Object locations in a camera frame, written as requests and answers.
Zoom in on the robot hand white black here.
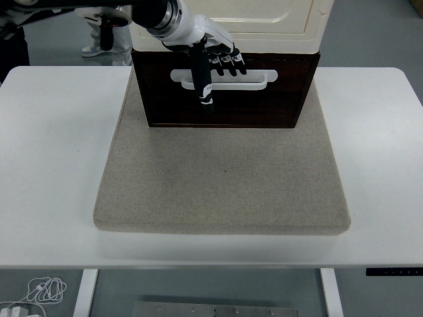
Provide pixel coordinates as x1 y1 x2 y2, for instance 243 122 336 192
161 1 248 115

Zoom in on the white drawer handle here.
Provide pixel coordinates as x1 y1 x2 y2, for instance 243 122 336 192
170 68 279 91

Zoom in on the dark wooden drawer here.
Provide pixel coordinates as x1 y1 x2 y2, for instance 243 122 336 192
140 58 314 96

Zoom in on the cream cabinet with door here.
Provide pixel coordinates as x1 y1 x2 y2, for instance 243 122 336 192
128 0 336 55

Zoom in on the dark wooden drawer housing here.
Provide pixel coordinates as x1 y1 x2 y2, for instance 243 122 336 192
131 48 322 129

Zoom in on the person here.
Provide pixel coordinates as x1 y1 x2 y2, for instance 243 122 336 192
74 6 134 67

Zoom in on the beige fabric mat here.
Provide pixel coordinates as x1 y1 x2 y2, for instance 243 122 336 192
93 67 352 236

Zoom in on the grey metal plate with screws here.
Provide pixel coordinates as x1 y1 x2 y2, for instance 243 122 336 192
132 300 299 317

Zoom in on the white table leg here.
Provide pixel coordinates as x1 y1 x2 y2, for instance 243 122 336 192
319 267 345 317
72 269 99 317

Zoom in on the black table control panel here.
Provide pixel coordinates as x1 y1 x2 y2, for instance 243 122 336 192
365 267 423 277

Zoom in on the white charger adapter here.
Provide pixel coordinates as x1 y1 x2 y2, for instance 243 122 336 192
0 300 46 317

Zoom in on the white coiled cable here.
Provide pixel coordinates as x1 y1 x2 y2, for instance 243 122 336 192
19 276 68 304

